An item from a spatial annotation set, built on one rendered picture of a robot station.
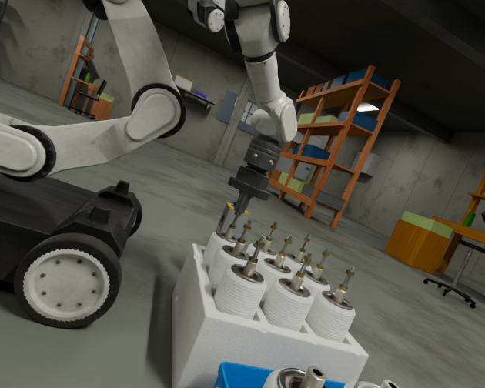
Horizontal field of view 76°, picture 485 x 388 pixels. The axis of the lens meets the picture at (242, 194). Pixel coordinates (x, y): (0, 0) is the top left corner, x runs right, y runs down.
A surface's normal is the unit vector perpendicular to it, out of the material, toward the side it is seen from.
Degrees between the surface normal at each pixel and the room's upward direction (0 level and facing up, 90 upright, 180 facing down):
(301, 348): 90
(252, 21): 98
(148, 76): 90
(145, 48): 90
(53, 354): 0
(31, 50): 90
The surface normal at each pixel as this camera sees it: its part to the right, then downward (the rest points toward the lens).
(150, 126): 0.22, 0.20
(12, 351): 0.38, -0.92
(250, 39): -0.36, 0.44
